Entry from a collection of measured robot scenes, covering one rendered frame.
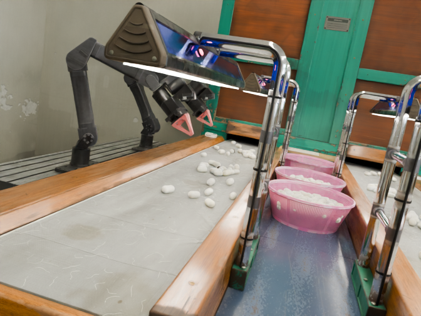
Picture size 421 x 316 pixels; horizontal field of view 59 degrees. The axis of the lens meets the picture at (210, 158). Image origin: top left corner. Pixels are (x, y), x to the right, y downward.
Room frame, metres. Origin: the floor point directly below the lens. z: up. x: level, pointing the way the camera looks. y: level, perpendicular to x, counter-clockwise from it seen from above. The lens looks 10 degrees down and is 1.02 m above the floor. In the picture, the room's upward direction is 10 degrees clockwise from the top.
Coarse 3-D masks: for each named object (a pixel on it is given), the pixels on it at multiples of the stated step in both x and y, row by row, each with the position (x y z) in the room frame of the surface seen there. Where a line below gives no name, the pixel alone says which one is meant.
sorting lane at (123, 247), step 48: (144, 192) 0.92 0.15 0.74; (240, 192) 1.08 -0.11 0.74; (0, 240) 0.54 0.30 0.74; (48, 240) 0.57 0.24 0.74; (96, 240) 0.60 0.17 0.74; (144, 240) 0.63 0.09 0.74; (192, 240) 0.67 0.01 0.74; (48, 288) 0.44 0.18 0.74; (96, 288) 0.46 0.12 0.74; (144, 288) 0.48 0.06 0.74
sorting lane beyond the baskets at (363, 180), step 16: (368, 176) 1.79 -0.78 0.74; (400, 176) 1.97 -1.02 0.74; (368, 192) 1.40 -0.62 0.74; (416, 192) 1.57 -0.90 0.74; (384, 208) 1.19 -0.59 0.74; (416, 208) 1.27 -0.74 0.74; (416, 224) 1.05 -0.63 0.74; (400, 240) 0.88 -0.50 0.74; (416, 240) 0.91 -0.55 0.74; (416, 256) 0.79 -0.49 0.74; (416, 272) 0.70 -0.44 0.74
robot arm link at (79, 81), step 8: (72, 72) 1.26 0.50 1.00; (80, 72) 1.26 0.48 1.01; (72, 80) 1.26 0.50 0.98; (80, 80) 1.27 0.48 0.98; (80, 88) 1.27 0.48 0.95; (88, 88) 1.29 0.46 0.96; (80, 96) 1.27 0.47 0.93; (88, 96) 1.28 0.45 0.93; (80, 104) 1.28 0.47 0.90; (88, 104) 1.28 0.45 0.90; (80, 112) 1.28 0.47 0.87; (88, 112) 1.28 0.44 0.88; (80, 120) 1.27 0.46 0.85; (88, 120) 1.28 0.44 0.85; (80, 128) 1.27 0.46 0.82; (88, 128) 1.28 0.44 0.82; (96, 128) 1.34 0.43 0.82; (80, 136) 1.27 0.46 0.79; (96, 136) 1.29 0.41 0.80
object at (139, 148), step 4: (144, 136) 1.86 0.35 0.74; (148, 136) 1.86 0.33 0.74; (152, 136) 1.88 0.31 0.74; (140, 140) 1.88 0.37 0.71; (144, 140) 1.86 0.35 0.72; (148, 140) 1.86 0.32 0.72; (152, 140) 1.89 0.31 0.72; (140, 144) 1.87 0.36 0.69; (144, 144) 1.86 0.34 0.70; (148, 144) 1.87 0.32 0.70; (132, 148) 1.80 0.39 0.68; (136, 148) 1.81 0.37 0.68; (140, 148) 1.83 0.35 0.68; (144, 148) 1.85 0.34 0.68; (148, 148) 1.86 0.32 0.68; (152, 148) 1.89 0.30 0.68
